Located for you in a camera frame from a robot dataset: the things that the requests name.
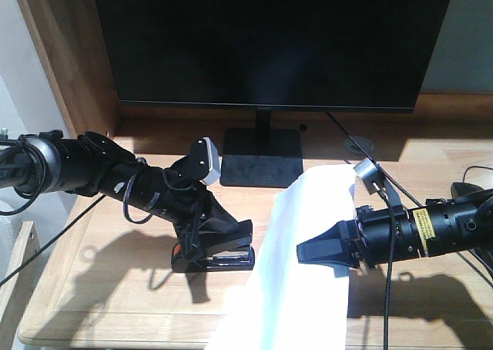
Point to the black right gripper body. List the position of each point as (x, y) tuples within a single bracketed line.
[(368, 237)]

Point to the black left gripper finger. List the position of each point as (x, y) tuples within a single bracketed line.
[(188, 247), (219, 220)]

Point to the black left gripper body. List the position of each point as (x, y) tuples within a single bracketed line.
[(147, 191)]

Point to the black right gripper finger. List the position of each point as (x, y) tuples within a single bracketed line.
[(342, 271), (325, 249)]

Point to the white paper sheet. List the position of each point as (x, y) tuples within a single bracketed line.
[(286, 304)]

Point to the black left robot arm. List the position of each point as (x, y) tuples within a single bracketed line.
[(48, 162)]

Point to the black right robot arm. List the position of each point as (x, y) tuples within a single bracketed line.
[(446, 226)]

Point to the wooden desk side panel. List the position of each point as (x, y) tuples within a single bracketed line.
[(68, 38)]

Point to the black monitor stand base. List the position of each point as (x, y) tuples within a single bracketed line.
[(261, 156)]

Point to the wooden side furniture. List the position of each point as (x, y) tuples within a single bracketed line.
[(17, 290)]

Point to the black computer monitor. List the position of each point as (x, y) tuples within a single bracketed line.
[(273, 54)]

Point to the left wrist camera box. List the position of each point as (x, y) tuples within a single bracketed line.
[(202, 163)]

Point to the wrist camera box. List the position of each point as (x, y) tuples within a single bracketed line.
[(369, 175), (202, 163)]

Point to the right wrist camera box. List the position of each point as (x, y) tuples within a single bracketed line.
[(369, 175)]

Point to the grey desk cable grommet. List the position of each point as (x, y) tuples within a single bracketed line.
[(358, 144)]

